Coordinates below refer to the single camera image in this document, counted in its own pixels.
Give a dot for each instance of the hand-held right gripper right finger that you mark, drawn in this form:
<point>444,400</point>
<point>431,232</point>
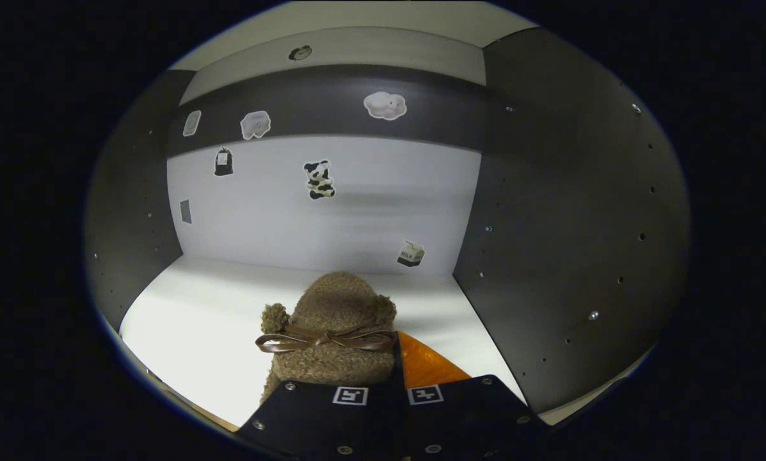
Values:
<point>472,419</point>

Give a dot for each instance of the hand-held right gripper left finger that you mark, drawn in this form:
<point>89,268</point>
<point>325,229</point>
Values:
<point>319,422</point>

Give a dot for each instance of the brown fuzzy shoe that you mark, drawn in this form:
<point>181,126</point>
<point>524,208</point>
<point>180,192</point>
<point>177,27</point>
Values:
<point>331,301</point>

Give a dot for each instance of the white shoe cabinet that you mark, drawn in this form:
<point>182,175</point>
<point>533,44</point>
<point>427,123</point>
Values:
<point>293,224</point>

